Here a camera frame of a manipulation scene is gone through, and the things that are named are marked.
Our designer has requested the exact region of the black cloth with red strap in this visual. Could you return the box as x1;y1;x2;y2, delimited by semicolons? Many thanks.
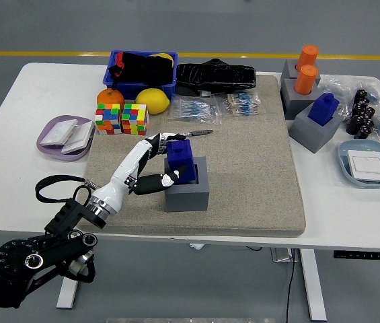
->
108;51;174;85

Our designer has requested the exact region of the clear bag of taped resistors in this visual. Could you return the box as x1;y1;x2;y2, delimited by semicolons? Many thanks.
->
221;91;264;118

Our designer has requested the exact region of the black grey pen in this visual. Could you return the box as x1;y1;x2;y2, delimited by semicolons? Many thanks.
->
182;129;215;137

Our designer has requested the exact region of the grey-brown fabric mat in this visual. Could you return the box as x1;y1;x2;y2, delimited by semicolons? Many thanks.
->
74;74;307;239

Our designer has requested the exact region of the white table leg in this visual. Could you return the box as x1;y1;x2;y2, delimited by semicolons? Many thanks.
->
299;248;328;322
56;238;89;310

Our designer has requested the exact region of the colourful puzzle cube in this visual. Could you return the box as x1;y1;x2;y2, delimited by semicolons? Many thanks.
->
120;103;150;136
94;103;122;136

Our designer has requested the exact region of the blue-grey dish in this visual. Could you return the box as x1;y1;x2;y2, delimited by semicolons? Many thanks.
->
337;139;380;188

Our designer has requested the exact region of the grey seal holder block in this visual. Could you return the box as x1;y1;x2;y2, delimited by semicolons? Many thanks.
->
164;155;210;213
289;100;344;155
280;59;321;85
279;78;320;121

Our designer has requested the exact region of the black table control panel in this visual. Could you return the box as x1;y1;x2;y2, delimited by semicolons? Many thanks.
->
332;250;380;261

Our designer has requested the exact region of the blue plastic bin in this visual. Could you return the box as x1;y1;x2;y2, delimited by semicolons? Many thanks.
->
102;50;180;101

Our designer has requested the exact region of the silver box under table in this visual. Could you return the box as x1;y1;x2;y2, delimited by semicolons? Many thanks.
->
270;248;300;263

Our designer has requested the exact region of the white wall switch panel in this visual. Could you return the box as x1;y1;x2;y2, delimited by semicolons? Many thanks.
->
61;120;96;155
40;119;79;147
346;149;380;184

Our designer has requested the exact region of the orange fruit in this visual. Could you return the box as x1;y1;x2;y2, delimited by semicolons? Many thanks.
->
96;88;126;110

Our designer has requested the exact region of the yellow lemon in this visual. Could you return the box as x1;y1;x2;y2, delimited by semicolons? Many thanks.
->
135;87;171;115

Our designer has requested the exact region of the clear bag of blue resistors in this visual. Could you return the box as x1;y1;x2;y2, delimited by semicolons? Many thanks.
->
168;96;224;126

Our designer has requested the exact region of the blue square seal stamp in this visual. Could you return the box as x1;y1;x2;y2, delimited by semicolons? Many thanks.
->
307;93;340;127
165;139;198;185

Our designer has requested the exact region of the black power cable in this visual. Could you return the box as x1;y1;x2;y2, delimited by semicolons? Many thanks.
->
285;248;297;323

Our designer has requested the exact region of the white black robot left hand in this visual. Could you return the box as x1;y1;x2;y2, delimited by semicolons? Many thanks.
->
91;132;188;215

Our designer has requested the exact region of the orange cylinder seal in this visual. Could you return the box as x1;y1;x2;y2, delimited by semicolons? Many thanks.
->
293;64;319;96
296;44;320;72

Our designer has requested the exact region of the yellow curved object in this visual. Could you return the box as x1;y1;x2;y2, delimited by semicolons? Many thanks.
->
149;52;174;63

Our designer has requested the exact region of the purple dish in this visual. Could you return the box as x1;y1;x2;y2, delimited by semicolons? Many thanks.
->
36;114;96;163

